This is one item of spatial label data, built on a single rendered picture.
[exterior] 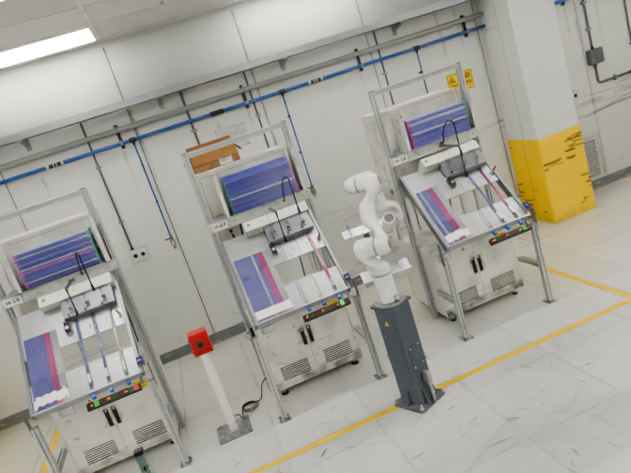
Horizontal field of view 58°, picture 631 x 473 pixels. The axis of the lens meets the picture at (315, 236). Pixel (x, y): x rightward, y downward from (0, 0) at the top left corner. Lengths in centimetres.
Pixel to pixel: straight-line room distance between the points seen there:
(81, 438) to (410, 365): 229
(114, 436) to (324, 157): 318
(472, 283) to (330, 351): 125
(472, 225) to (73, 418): 307
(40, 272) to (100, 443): 124
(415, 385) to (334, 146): 289
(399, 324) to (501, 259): 151
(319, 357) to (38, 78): 339
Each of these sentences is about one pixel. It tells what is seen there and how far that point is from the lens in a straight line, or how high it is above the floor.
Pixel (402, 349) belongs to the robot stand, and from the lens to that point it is 357.
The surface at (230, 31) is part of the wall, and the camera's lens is 568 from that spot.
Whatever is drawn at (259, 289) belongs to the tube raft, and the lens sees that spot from 393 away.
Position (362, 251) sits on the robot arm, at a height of 107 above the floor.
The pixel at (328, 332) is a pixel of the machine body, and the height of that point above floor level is 34.
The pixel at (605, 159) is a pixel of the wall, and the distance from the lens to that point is 745.
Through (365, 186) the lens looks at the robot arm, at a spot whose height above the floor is 141.
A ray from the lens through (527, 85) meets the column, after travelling 616.
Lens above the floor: 203
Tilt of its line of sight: 14 degrees down
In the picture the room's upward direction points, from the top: 18 degrees counter-clockwise
